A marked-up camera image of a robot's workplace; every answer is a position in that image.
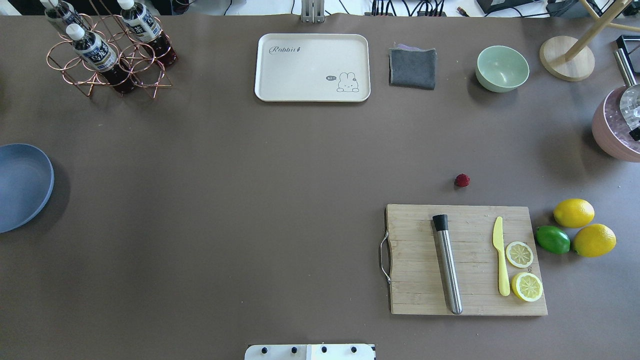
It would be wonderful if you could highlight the blue round plate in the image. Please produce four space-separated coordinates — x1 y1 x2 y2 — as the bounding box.
0 143 55 233

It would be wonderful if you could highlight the cream rabbit tray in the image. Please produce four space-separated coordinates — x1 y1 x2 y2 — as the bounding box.
254 33 371 103

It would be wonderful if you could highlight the steel muddler black tip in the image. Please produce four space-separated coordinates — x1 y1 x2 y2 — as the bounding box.
432 214 464 315

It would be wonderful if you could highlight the wooden cutting board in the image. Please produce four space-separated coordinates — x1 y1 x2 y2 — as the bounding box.
385 203 547 317

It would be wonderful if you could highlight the grey folded cloth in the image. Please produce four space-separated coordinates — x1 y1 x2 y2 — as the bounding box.
388 44 438 91

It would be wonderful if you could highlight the yellow plastic knife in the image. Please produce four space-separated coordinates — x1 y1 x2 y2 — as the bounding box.
492 216 511 297

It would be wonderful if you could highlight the green bowl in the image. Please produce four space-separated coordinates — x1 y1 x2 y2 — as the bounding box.
475 45 530 93

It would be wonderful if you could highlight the lemon slice upper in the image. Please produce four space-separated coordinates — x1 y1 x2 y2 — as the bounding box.
505 241 534 269

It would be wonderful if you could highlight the lemon slice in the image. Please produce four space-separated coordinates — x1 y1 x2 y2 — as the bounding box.
510 272 544 302
505 241 534 269

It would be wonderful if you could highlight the lemon slice lower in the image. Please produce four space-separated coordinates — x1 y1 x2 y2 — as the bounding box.
510 272 544 302

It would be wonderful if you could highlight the dark tea bottle middle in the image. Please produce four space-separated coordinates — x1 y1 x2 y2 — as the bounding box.
118 0 178 68

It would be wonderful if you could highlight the dark tea bottle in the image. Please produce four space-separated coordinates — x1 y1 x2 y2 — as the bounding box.
66 23 137 94
40 0 90 37
118 0 178 68

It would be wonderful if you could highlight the green lime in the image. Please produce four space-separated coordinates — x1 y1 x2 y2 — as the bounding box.
535 225 571 255

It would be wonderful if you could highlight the yellow lemon far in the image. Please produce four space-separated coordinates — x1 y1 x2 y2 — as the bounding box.
552 198 595 228

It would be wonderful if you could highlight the yellow lemon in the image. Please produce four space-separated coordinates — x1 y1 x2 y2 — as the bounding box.
552 198 595 228
573 223 617 258

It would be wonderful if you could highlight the dark tea bottle front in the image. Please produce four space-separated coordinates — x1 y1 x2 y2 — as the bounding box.
66 23 137 94

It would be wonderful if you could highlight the wooden stand round base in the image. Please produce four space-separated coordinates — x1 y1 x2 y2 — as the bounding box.
539 0 640 82

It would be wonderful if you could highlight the yellow lemon near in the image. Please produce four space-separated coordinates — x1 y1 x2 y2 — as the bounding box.
573 223 617 258

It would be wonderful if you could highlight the pink bowl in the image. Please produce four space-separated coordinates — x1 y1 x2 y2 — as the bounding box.
591 86 640 163

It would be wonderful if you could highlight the dark tea bottle back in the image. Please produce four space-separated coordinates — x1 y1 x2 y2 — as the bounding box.
40 0 90 37

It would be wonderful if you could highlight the metal ice scoop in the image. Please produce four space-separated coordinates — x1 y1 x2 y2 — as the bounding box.
614 48 640 141

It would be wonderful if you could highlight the aluminium frame post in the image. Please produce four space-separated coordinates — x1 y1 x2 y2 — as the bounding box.
301 0 325 24

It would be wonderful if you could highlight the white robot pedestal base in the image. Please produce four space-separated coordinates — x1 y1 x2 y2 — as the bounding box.
244 343 377 360

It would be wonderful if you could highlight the copper wire bottle rack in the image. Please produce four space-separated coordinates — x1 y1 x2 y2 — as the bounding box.
42 0 178 98

